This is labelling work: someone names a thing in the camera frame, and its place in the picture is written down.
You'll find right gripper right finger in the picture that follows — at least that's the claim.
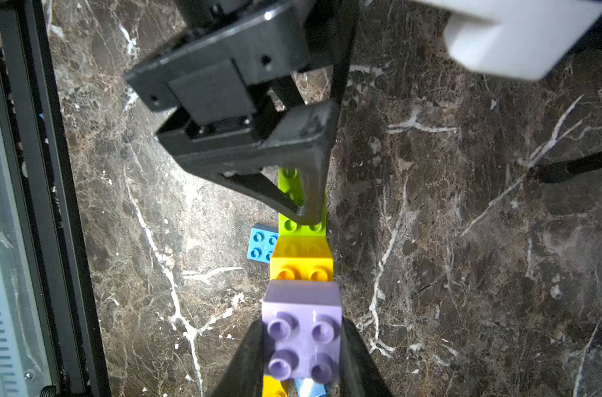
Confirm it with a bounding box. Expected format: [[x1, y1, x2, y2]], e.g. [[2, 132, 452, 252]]
[[339, 318, 393, 397]]

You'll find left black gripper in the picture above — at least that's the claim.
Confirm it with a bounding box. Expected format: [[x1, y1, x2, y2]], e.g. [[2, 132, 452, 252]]
[[125, 1, 358, 224]]

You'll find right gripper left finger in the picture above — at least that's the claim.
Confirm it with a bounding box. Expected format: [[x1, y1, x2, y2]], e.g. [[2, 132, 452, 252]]
[[210, 319, 264, 397]]

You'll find lime green long lego brick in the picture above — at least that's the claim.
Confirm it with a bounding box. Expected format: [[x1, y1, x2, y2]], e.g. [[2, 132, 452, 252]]
[[278, 167, 327, 238]]

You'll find lilac square lego brick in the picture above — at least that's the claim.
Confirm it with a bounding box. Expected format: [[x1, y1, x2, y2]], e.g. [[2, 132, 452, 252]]
[[261, 280, 343, 384]]

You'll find yellow lego brick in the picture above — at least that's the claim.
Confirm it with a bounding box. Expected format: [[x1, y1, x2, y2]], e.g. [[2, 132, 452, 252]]
[[269, 236, 334, 282]]

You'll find cyan square lego brick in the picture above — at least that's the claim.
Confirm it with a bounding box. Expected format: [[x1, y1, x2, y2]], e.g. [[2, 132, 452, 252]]
[[246, 223, 279, 264]]

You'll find black front mounting rail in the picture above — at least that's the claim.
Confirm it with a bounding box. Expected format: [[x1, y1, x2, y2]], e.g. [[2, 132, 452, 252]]
[[0, 1, 111, 396]]

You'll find white slotted cable duct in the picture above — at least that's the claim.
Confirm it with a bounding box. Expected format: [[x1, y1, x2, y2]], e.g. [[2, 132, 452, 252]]
[[0, 217, 29, 397]]

